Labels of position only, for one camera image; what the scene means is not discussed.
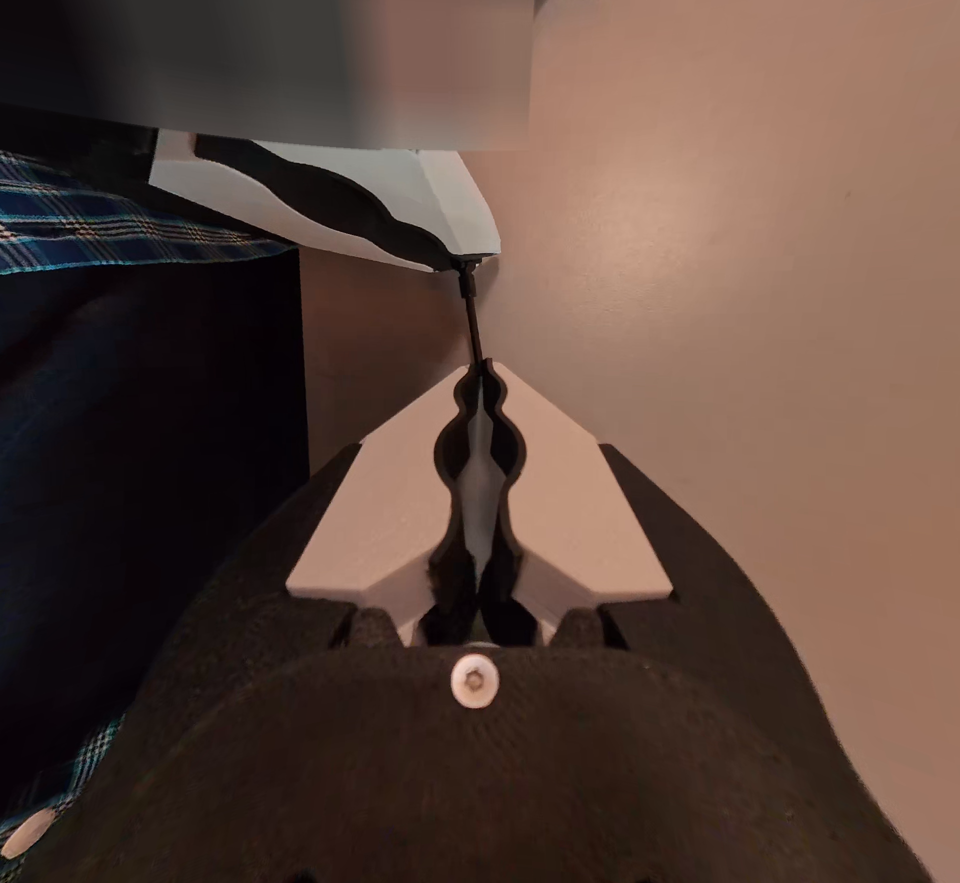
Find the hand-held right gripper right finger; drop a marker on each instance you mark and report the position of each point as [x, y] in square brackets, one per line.
[585, 515]

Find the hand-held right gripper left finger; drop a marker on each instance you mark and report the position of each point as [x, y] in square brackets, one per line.
[375, 508]

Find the black lego spike piece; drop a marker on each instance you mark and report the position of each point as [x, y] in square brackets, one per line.
[474, 328]

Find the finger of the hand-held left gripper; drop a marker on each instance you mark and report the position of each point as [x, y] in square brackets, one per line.
[435, 193]
[225, 193]

